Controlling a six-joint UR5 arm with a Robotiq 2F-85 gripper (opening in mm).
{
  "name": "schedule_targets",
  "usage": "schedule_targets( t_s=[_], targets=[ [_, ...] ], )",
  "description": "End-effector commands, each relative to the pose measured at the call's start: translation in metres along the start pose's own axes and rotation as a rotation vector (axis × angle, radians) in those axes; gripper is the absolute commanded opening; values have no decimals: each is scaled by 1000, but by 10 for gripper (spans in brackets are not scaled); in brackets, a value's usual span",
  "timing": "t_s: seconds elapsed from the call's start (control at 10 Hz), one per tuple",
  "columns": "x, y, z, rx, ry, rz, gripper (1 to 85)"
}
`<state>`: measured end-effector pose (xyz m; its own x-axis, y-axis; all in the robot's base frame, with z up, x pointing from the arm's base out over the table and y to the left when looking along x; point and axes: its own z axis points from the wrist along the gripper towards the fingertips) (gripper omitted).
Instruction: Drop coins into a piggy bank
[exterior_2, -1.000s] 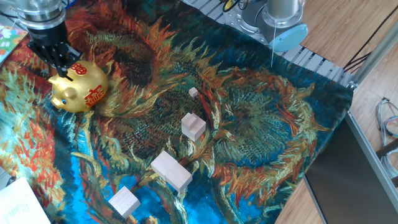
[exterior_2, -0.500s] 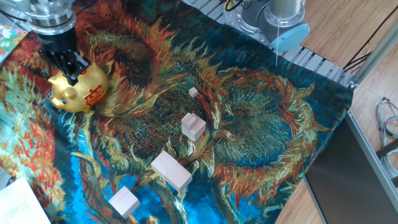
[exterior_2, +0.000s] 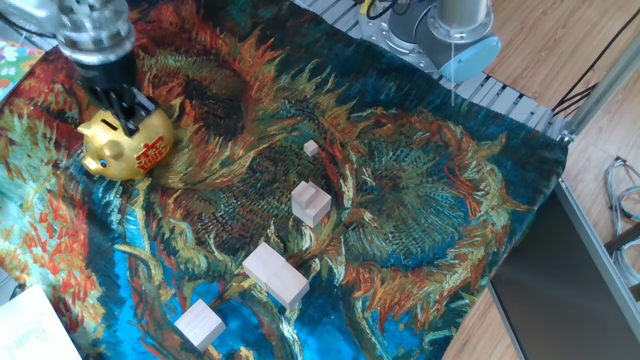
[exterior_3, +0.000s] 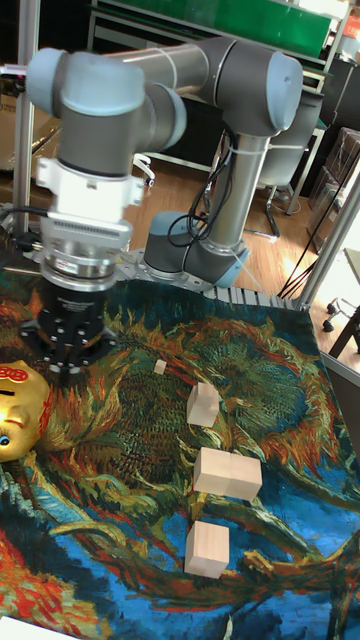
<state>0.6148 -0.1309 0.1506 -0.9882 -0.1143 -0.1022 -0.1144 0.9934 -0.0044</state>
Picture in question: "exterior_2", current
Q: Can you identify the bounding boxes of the grey cable bundle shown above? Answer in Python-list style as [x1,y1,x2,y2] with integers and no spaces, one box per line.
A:
[603,155,640,287]

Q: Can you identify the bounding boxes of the dark brown wooden bar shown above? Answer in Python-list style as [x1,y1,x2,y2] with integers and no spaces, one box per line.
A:
[603,233,640,256]

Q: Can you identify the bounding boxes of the aluminium frame post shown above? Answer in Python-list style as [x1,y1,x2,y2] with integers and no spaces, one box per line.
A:
[558,30,640,147]

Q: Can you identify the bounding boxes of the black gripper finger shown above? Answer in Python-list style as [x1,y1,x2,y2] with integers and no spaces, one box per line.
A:
[119,84,161,124]
[89,85,140,139]

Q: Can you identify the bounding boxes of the colourful printed booklet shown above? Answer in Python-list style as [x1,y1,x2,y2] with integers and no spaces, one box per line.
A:
[0,38,46,104]

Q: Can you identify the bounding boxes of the yellow doll head toy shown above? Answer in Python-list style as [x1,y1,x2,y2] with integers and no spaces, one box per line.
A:
[77,105,176,182]

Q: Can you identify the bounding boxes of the notched wooden block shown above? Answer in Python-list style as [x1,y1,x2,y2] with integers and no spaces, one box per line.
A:
[291,180,333,229]

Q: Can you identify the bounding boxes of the dark flat panel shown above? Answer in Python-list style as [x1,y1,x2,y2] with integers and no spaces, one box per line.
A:
[488,189,640,360]

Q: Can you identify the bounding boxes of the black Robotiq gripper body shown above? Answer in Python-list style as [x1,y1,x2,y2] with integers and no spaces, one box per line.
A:
[74,49,139,94]

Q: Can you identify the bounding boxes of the white paper sheet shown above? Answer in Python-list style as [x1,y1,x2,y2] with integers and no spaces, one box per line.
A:
[0,283,84,360]

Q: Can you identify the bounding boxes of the sunflower painting tablecloth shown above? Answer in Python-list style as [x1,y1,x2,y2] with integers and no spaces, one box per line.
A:
[0,0,570,360]

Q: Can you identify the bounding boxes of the white cable tie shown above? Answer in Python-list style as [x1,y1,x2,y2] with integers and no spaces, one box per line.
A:
[449,40,456,107]

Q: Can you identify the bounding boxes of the black floor cables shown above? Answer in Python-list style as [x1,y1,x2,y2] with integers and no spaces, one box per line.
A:
[551,8,640,117]

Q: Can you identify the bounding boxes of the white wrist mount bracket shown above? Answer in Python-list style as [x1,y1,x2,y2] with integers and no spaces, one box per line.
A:
[0,0,64,35]

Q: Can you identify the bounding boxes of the silver panel frame rail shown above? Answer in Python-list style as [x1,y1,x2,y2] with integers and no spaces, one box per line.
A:
[553,177,640,329]

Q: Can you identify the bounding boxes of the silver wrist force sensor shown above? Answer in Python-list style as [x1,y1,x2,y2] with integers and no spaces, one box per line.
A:
[54,0,137,66]

